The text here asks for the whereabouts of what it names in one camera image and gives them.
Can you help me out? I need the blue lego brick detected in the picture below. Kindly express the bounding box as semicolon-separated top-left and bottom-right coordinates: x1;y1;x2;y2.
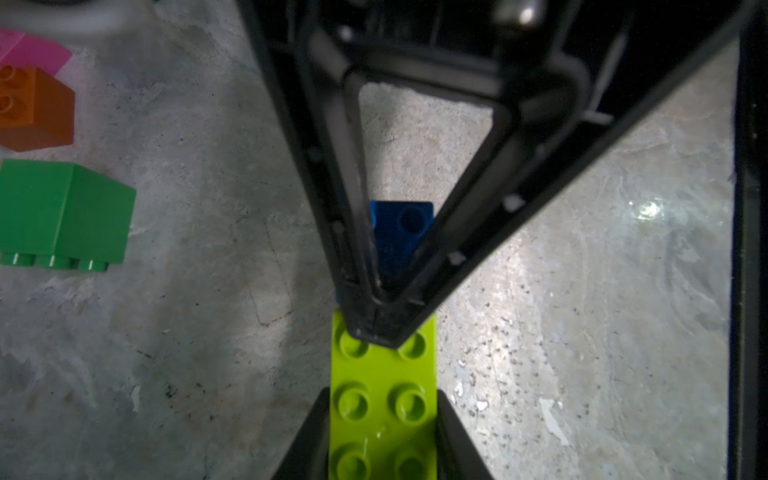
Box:
370;201;434;281

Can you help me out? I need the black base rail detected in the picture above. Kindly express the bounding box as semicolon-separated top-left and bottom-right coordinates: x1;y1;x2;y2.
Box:
726;10;767;479

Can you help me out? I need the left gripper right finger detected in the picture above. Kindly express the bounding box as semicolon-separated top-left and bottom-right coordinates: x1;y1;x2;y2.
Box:
435;390;493;480

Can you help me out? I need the orange lego brick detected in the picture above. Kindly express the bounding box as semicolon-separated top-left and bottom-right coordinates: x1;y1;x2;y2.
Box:
1;64;75;152

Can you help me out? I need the small magenta lego brick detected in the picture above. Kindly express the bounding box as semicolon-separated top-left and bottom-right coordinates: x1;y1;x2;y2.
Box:
0;28;72;76

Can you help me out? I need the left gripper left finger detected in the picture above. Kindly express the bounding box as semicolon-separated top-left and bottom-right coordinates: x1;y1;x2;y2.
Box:
272;387;330;480

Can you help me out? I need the lime green long lego brick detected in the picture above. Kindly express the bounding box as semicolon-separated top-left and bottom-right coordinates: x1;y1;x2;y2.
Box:
328;310;437;479

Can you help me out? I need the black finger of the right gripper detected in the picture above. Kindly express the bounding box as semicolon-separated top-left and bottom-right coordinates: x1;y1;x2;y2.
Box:
238;1;759;349

